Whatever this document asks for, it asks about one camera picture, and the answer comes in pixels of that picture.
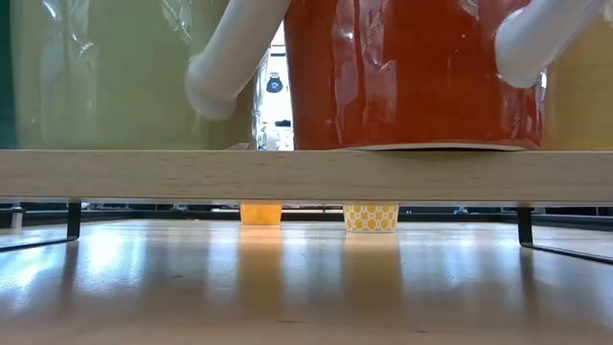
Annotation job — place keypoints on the plain yellow mug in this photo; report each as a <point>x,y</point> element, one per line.
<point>261,214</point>

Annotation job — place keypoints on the white mug yellow pattern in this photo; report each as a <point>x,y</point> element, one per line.
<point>371,218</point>

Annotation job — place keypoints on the mustard yellow mug white interior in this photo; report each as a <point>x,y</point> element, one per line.
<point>584,110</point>

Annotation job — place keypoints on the wooden riser shelf black legs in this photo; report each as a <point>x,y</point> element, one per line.
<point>306,175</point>

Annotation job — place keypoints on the dark blue round object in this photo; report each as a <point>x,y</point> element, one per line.
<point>274,84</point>

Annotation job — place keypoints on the black metal table frame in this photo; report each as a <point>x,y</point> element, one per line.
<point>455,216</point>

